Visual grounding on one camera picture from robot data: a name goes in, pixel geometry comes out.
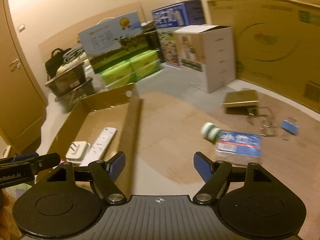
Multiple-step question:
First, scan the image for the white power adapter plug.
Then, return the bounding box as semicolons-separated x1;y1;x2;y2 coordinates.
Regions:
66;141;91;164

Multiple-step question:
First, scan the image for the blue dental floss pack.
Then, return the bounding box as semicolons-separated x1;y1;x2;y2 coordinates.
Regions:
215;131;261;166

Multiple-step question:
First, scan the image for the white remote control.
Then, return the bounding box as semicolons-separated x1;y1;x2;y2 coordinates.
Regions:
80;127;117;166

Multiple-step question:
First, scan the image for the white green round jar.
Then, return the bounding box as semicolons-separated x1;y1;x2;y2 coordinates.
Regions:
201;122;221;144

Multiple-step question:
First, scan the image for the blue binder clip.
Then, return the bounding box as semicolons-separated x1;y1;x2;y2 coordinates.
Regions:
281;117;299;141

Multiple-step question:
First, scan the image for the chrome wire holder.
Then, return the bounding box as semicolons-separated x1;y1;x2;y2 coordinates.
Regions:
247;106;277;137

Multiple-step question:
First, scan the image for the wooden door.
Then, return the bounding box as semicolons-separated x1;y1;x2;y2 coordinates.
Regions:
1;0;48;154

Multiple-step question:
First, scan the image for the black laptop bag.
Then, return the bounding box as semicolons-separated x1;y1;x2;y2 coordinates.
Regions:
45;48;71;81

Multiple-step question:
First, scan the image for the open cardboard tray box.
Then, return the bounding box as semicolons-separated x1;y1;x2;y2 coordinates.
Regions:
36;83;143;197

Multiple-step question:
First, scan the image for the gold flat box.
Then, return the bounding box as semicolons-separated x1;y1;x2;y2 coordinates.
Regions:
222;90;259;108

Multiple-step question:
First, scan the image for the green tissue pack left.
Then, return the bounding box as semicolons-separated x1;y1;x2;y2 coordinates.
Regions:
99;61;137;90

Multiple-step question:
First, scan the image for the green tissue pack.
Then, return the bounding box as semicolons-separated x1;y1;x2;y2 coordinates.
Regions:
99;61;137;90
129;50;161;81

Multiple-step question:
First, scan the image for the green tissue pack right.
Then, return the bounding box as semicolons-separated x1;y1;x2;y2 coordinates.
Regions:
129;50;161;81

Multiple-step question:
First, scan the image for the milk carton cow picture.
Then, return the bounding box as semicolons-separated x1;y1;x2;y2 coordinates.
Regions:
78;11;149;73

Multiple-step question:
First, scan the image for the white product carton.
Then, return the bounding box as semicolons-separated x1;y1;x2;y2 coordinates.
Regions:
174;25;236;94

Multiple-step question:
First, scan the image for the large brown cardboard box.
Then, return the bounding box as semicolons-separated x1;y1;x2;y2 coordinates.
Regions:
207;0;319;111

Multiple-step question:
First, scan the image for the blue milk carton box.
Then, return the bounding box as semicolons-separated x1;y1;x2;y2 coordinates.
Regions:
151;0;206;68

